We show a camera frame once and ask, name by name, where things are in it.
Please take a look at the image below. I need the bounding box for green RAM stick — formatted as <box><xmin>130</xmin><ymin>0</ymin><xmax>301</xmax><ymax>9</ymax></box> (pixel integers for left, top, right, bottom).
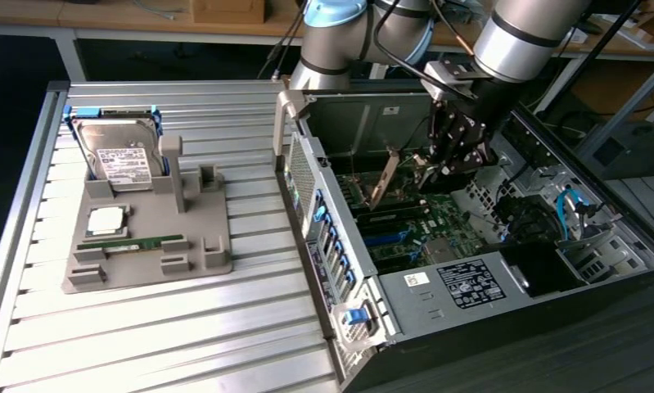
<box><xmin>77</xmin><ymin>234</ymin><xmax>186</xmax><ymax>252</ymax></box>

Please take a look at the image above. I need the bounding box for grey chipset heatsink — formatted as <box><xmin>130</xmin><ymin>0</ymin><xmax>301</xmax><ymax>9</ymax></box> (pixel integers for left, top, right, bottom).
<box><xmin>420</xmin><ymin>238</ymin><xmax>459</xmax><ymax>266</ymax></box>

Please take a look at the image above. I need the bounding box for blue disk wire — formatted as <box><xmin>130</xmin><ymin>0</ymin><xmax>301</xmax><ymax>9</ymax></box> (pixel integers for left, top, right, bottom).
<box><xmin>554</xmin><ymin>185</ymin><xmax>594</xmax><ymax>242</ymax></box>

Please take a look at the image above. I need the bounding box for wooden desk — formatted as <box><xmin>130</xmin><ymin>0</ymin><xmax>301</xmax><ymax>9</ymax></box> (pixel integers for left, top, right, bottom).
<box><xmin>0</xmin><ymin>0</ymin><xmax>654</xmax><ymax>62</ymax></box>

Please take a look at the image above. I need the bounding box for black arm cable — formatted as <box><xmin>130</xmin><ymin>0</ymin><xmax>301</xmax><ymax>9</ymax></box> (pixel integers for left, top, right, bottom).
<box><xmin>255</xmin><ymin>0</ymin><xmax>472</xmax><ymax>104</ymax></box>

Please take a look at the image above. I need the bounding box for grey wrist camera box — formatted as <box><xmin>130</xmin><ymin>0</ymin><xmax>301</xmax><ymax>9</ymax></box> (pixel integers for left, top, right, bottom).
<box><xmin>416</xmin><ymin>58</ymin><xmax>479</xmax><ymax>102</ymax></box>

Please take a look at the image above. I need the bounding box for black computer monitor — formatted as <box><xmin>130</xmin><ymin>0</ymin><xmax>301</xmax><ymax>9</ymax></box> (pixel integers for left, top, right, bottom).
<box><xmin>579</xmin><ymin>0</ymin><xmax>642</xmax><ymax>34</ymax></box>

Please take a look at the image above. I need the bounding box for metal disk bay cage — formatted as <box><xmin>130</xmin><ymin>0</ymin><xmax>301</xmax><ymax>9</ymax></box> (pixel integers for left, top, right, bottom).
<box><xmin>449</xmin><ymin>134</ymin><xmax>532</xmax><ymax>218</ymax></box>

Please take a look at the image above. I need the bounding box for hard disk in blue carrier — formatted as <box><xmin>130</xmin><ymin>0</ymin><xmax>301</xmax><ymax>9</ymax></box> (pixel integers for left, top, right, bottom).
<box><xmin>62</xmin><ymin>105</ymin><xmax>166</xmax><ymax>193</ymax></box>

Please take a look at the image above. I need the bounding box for black plastic shroud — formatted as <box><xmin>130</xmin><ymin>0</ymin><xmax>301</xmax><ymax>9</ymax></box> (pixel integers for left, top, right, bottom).
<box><xmin>499</xmin><ymin>242</ymin><xmax>584</xmax><ymax>299</ymax></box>

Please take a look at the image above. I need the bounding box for closed brown cardboard box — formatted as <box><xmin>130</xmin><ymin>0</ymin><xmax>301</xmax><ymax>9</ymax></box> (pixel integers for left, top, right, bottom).
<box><xmin>188</xmin><ymin>0</ymin><xmax>267</xmax><ymax>25</ymax></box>

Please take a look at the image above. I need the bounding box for CPU socket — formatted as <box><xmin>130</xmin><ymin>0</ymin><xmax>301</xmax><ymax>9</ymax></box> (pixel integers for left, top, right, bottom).
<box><xmin>352</xmin><ymin>173</ymin><xmax>385</xmax><ymax>206</ymax></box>

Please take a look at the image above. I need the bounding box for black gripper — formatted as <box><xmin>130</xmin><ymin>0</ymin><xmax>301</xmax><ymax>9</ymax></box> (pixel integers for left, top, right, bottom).
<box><xmin>425</xmin><ymin>80</ymin><xmax>524</xmax><ymax>178</ymax></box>

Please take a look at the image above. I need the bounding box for black open PC case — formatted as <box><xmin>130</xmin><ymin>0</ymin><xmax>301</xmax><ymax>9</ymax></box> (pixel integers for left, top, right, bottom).
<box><xmin>271</xmin><ymin>84</ymin><xmax>654</xmax><ymax>393</ymax></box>

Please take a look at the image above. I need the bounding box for grey equipment cabinet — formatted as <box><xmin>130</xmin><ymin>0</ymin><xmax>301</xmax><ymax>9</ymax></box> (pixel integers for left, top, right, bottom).
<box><xmin>572</xmin><ymin>68</ymin><xmax>654</xmax><ymax>182</ymax></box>

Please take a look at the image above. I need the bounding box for blue expansion slot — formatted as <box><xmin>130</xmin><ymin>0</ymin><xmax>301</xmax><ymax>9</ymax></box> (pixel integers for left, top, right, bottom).
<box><xmin>365</xmin><ymin>230</ymin><xmax>411</xmax><ymax>247</ymax></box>

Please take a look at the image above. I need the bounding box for grey power supply unit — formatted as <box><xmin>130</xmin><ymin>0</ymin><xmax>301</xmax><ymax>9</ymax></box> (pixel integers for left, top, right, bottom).
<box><xmin>376</xmin><ymin>255</ymin><xmax>531</xmax><ymax>337</ymax></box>

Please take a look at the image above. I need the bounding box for grey parts rack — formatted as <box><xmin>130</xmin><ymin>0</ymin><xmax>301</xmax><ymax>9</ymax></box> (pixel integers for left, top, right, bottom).
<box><xmin>61</xmin><ymin>134</ymin><xmax>235</xmax><ymax>295</ymax></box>

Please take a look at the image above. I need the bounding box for green graphics card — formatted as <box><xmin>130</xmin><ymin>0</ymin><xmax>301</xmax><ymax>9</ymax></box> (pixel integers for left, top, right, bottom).
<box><xmin>365</xmin><ymin>146</ymin><xmax>474</xmax><ymax>213</ymax></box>

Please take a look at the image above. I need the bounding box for silver CPU chip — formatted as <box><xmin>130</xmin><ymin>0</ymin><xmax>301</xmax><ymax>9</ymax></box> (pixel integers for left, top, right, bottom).
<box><xmin>84</xmin><ymin>206</ymin><xmax>129</xmax><ymax>239</ymax></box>

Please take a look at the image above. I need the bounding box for green motherboard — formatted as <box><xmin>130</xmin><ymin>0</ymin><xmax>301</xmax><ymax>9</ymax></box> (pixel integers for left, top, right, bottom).
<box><xmin>333</xmin><ymin>157</ymin><xmax>502</xmax><ymax>275</ymax></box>

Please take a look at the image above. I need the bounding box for black slanted pole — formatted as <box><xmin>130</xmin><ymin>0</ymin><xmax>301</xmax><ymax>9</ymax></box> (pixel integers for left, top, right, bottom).
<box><xmin>531</xmin><ymin>0</ymin><xmax>648</xmax><ymax>115</ymax></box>

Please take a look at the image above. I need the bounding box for black RAM stick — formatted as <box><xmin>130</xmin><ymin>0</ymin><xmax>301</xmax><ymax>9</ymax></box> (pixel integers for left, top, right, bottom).
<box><xmin>355</xmin><ymin>206</ymin><xmax>432</xmax><ymax>231</ymax></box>

